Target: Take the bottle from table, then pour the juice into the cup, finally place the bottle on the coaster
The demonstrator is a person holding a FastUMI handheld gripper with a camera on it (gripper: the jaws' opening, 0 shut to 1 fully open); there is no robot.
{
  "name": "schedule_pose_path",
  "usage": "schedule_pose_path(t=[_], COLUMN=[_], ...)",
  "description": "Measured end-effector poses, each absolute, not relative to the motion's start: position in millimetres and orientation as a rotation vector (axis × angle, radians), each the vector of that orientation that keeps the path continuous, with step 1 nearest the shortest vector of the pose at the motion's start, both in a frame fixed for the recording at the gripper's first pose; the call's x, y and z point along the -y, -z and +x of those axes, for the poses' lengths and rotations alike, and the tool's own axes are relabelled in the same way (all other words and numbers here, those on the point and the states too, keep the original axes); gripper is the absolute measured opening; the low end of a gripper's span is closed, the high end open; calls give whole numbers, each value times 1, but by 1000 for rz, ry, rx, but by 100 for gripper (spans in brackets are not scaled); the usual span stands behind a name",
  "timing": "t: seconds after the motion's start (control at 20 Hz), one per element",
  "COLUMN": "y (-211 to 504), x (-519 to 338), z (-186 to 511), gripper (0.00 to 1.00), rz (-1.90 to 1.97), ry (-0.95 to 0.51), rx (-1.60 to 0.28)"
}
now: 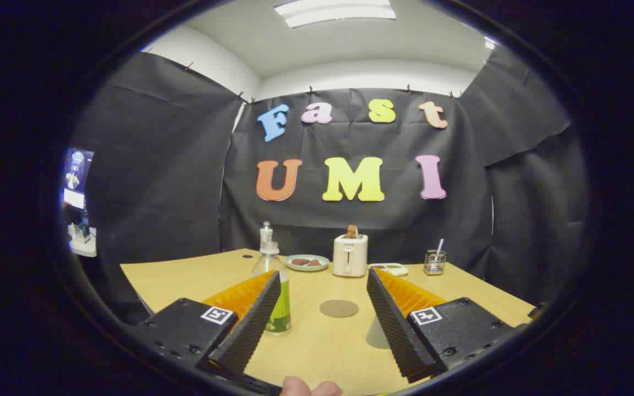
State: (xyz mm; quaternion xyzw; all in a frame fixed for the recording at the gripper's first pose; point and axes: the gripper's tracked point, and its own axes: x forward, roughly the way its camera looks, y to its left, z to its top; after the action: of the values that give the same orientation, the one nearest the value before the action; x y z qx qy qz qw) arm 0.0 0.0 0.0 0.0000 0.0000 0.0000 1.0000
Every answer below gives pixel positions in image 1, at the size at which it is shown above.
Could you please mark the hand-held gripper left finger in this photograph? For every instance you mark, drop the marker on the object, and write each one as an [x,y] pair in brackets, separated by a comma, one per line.
[251,324]

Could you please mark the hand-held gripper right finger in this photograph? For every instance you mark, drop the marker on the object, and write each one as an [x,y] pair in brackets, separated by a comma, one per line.
[391,324]

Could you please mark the white cup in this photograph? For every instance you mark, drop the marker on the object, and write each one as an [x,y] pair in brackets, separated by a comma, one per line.
[377,334]

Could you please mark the clear juice bottle green label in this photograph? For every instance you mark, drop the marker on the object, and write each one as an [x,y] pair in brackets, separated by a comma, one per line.
[281,313]

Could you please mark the round brown coaster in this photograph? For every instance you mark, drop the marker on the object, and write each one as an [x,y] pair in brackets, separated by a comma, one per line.
[339,308]

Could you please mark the small white green bottle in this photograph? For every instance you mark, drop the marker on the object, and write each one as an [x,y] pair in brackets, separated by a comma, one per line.
[266,232]

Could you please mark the white divided snack tray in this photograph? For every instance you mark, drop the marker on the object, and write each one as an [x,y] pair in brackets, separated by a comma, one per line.
[391,270]

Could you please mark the wooden table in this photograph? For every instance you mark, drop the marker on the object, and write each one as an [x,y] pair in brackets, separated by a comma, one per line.
[317,352]

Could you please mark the pale green plate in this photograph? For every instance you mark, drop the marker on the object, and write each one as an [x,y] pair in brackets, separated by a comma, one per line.
[307,268]

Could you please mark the white toaster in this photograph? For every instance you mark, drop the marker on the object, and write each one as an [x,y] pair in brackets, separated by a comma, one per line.
[350,256]

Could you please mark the white straw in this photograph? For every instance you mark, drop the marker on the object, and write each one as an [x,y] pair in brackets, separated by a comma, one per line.
[439,246]

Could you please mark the brown bread slice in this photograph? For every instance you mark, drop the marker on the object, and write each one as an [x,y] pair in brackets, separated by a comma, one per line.
[352,231]

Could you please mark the black backdrop cloth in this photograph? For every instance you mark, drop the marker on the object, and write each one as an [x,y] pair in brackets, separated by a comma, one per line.
[185,165]

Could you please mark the white shelf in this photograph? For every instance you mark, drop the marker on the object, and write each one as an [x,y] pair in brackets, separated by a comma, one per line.
[86,246]

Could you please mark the small ceiling light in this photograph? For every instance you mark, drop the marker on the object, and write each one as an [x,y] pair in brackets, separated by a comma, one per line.
[490,43]

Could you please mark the long ceiling light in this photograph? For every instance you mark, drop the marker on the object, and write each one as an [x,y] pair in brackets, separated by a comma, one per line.
[339,12]

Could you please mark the wall poster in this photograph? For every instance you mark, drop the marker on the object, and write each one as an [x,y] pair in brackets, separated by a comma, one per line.
[76,176]

